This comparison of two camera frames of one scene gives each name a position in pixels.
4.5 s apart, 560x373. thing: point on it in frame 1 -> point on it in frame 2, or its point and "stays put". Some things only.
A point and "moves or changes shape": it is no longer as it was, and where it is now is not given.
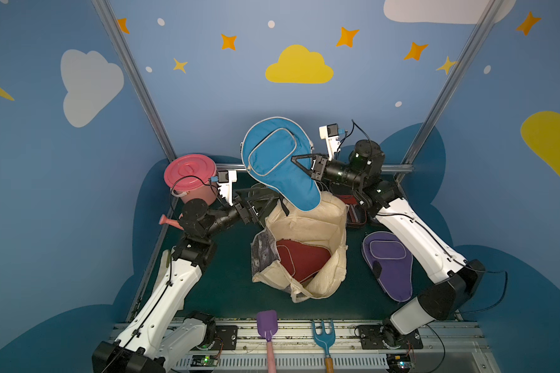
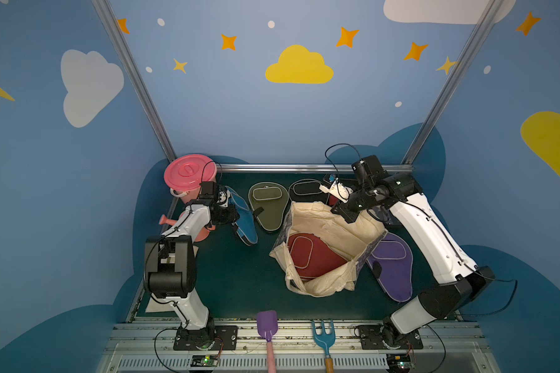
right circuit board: (399, 363) stays put
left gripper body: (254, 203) -> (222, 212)
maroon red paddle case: (302, 261) moves or changes shape
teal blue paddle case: (267, 148) -> (245, 224)
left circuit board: (204, 360) stays put
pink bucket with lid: (192, 176) stays put
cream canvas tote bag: (305, 252) moves or changes shape
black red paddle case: (356, 214) moves or changes shape
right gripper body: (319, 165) -> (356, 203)
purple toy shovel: (267, 324) stays put
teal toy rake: (325, 341) stays put
